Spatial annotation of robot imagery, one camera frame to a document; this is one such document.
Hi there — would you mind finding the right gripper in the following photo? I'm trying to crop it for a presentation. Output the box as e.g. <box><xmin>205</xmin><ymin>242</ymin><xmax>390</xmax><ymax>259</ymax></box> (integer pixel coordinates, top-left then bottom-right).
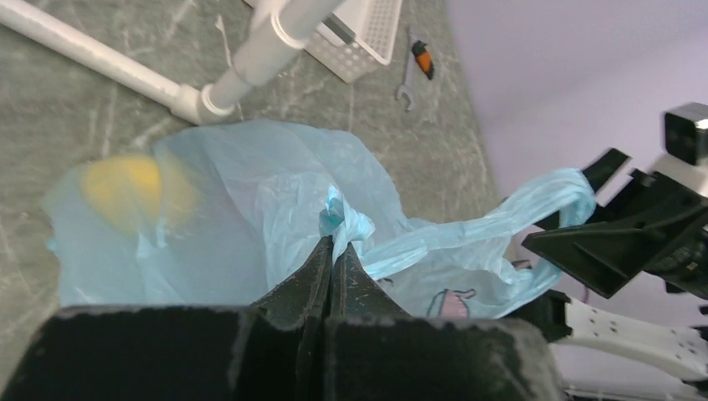
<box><xmin>523</xmin><ymin>148</ymin><xmax>707</xmax><ymax>299</ymax></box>

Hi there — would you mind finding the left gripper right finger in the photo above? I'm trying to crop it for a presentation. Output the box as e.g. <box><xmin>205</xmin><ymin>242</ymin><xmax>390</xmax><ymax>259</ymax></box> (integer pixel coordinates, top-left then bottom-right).
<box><xmin>330</xmin><ymin>244</ymin><xmax>411</xmax><ymax>322</ymax></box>

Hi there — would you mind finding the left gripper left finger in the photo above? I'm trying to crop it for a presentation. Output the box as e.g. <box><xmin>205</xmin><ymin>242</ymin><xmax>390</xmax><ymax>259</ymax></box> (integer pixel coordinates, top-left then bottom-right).
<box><xmin>253</xmin><ymin>236</ymin><xmax>333</xmax><ymax>332</ymax></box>

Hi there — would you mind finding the light blue plastic bag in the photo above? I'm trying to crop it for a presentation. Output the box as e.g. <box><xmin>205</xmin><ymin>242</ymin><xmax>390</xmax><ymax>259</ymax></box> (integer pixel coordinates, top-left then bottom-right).
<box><xmin>43</xmin><ymin>119</ymin><xmax>596</xmax><ymax>318</ymax></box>

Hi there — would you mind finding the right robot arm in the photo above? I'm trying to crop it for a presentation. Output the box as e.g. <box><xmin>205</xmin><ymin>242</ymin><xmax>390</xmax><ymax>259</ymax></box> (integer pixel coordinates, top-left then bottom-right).
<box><xmin>514</xmin><ymin>155</ymin><xmax>707</xmax><ymax>393</ymax></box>

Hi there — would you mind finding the yellow fake fruit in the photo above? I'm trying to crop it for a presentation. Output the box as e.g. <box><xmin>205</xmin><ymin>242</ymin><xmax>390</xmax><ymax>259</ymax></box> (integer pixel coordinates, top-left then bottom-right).
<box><xmin>79</xmin><ymin>153</ymin><xmax>200</xmax><ymax>236</ymax></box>

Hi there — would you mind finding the silver wrench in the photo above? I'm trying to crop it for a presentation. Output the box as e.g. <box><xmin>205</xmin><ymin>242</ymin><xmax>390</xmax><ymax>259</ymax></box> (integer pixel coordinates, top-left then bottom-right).
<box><xmin>396</xmin><ymin>25</ymin><xmax>417</xmax><ymax>112</ymax></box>

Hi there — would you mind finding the orange black small tool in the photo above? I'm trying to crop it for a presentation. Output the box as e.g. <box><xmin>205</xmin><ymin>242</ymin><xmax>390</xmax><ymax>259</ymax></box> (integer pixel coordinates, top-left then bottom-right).
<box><xmin>412</xmin><ymin>40</ymin><xmax>435</xmax><ymax>80</ymax></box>

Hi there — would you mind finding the white plastic basket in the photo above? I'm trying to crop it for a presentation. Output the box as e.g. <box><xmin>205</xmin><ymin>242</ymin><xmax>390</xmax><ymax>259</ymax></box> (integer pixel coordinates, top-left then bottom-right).
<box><xmin>232</xmin><ymin>1</ymin><xmax>402</xmax><ymax>86</ymax></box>

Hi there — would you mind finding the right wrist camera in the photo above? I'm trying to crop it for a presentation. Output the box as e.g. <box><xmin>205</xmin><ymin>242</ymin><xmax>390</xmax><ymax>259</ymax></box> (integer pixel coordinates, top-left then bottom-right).
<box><xmin>664</xmin><ymin>102</ymin><xmax>707</xmax><ymax>165</ymax></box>

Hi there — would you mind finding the white PVC pipe frame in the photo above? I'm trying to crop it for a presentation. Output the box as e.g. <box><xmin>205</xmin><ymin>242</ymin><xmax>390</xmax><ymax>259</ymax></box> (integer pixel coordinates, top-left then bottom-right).
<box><xmin>1</xmin><ymin>1</ymin><xmax>338</xmax><ymax>124</ymax></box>

